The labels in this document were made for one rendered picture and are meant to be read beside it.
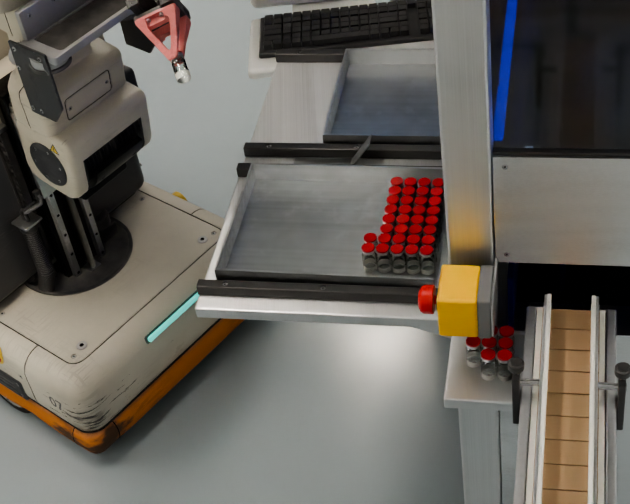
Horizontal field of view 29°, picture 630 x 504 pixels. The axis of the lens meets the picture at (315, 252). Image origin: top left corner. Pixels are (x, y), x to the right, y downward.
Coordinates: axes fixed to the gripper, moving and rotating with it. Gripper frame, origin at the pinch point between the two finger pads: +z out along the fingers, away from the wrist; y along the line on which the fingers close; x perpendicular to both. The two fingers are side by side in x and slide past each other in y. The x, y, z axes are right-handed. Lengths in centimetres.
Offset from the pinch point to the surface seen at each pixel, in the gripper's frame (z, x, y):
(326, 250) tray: 28.4, -6.9, 25.4
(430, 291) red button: 47, -22, 5
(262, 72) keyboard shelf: -25, 0, 62
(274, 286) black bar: 33.1, 1.2, 17.8
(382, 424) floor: 40, 12, 118
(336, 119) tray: 0.0, -13.3, 43.2
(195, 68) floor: -103, 43, 184
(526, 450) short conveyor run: 72, -27, 3
